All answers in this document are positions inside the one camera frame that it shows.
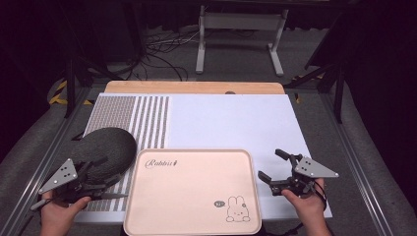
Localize black floor cables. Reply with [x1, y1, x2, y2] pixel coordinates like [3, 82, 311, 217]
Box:
[129, 28, 202, 82]

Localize white metal stand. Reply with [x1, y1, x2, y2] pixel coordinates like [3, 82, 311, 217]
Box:
[195, 4, 290, 78]

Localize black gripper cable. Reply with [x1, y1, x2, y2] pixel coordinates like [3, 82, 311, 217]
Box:
[313, 180, 328, 212]

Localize grey metal rail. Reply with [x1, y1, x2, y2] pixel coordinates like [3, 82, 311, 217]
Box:
[0, 86, 96, 236]
[318, 92, 396, 236]

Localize dark grey knitted hat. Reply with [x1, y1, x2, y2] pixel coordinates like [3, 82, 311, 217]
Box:
[69, 127, 139, 185]

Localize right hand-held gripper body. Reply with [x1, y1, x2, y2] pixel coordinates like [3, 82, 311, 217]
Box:
[269, 152, 340, 199]

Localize person's right hand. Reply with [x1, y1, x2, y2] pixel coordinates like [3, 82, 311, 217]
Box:
[280, 177, 328, 224]

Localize black tripod stand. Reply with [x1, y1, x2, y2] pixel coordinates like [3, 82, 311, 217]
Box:
[63, 53, 126, 120]
[284, 61, 346, 125]

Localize yellow and black floor tape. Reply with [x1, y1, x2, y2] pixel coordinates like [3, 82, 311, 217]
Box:
[48, 80, 95, 107]

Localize pink tray with rabbit print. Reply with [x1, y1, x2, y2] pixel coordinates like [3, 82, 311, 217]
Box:
[123, 147, 263, 236]

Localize striped placemat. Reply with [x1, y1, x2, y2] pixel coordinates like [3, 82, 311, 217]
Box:
[74, 92, 333, 224]

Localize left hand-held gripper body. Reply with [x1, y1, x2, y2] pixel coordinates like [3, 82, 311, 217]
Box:
[30, 158, 106, 211]

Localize person's left hand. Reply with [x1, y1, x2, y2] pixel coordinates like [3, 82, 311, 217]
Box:
[40, 191, 92, 228]

